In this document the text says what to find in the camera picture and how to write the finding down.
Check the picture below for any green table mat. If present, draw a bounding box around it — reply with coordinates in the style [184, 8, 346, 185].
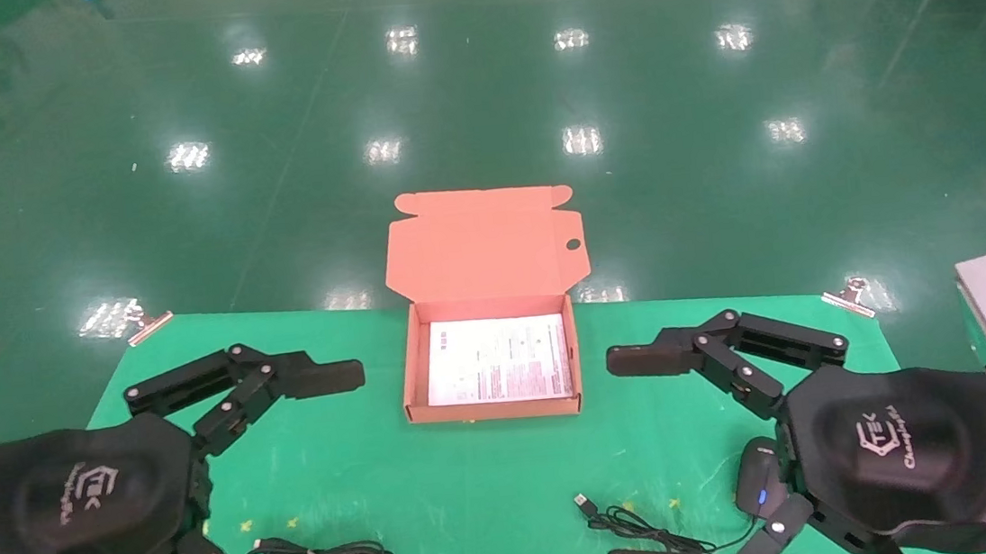
[0, 239, 986, 554]

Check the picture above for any white printed instruction sheet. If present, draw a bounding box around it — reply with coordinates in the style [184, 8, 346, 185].
[421, 309, 576, 411]

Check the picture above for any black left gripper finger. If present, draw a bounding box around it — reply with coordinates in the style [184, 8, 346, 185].
[121, 332, 372, 465]

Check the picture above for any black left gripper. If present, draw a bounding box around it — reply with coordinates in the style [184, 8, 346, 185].
[0, 392, 395, 554]

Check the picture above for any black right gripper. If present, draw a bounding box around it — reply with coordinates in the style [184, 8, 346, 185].
[773, 349, 986, 554]

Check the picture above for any black wired computer mouse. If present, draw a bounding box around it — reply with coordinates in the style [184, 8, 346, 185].
[569, 434, 797, 554]

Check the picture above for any metal mat clip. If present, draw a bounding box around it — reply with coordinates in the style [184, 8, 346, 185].
[125, 306, 177, 347]
[821, 275, 878, 322]

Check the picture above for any black data cable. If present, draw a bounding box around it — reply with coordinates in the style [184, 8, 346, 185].
[240, 526, 393, 554]

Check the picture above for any open orange cardboard box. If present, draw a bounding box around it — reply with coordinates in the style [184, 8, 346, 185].
[377, 177, 604, 431]

